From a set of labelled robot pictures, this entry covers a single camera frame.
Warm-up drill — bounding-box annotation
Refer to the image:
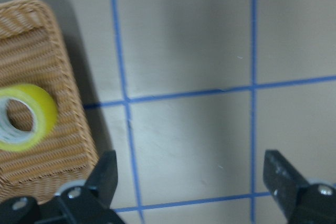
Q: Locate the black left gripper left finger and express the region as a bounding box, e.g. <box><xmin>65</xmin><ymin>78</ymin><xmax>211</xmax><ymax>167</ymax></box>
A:
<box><xmin>84</xmin><ymin>150</ymin><xmax>117</xmax><ymax>208</ymax></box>

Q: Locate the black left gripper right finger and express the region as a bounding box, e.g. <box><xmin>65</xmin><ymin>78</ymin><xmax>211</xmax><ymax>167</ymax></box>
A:
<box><xmin>263</xmin><ymin>150</ymin><xmax>310</xmax><ymax>219</ymax></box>

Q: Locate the yellow tape roll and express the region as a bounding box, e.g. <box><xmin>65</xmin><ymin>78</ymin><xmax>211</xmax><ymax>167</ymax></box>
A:
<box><xmin>1</xmin><ymin>83</ymin><xmax>58</xmax><ymax>152</ymax></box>

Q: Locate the brown wicker basket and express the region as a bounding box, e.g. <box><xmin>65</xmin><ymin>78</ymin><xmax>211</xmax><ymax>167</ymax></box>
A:
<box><xmin>1</xmin><ymin>0</ymin><xmax>98</xmax><ymax>203</ymax></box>

